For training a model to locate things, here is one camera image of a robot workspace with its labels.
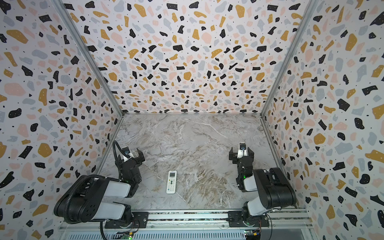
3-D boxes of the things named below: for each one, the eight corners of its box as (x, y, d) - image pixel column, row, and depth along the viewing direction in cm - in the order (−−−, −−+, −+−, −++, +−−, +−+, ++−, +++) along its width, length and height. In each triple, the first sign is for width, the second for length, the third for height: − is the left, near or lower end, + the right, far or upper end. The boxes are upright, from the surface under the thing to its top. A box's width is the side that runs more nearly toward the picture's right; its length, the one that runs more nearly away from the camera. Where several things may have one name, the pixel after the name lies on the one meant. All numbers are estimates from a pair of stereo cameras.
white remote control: (165, 193, 84) (165, 192, 82) (169, 172, 93) (168, 170, 91) (175, 193, 84) (175, 192, 82) (177, 172, 93) (177, 170, 91)
